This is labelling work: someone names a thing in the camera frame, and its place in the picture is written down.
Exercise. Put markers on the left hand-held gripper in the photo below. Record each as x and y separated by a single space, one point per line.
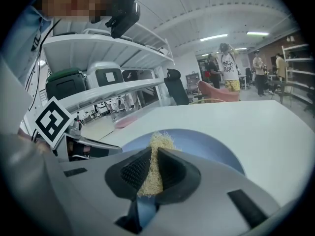
51 120

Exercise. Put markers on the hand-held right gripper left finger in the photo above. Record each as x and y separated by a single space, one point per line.
98 193

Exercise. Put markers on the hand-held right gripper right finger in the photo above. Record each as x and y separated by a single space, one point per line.
209 193

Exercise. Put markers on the pink plate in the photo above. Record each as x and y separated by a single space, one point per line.
126 122

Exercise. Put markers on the blue big plate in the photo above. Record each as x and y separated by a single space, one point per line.
201 146

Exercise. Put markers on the tan scrubbing sponge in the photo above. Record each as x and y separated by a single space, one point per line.
157 141

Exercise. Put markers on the person's left forearm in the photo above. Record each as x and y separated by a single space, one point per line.
41 145

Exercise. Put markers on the dark green storage box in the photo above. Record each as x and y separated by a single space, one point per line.
65 85

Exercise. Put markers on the white table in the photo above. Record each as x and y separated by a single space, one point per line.
246 131

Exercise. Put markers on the silver appliance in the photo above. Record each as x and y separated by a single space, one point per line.
103 67

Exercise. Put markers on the black high-back office chair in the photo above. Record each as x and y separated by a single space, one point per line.
176 87

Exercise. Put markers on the pink armchair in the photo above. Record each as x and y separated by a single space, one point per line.
214 93

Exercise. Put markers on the white metal shelf rack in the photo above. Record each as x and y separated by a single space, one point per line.
110 48

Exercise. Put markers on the grey drawer cabinet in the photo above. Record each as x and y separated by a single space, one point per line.
193 82

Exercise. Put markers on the olive chair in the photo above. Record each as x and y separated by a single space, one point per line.
283 90

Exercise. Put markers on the person's light blue shirt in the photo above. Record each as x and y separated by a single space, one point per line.
22 33

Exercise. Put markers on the person's head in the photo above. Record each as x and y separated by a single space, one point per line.
73 1

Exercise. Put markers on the ceiling strip light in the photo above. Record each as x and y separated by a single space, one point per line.
257 33
213 37

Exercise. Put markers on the white shelf unit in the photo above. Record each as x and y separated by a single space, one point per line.
297 60

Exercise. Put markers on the black head-worn camera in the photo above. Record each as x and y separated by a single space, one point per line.
123 21

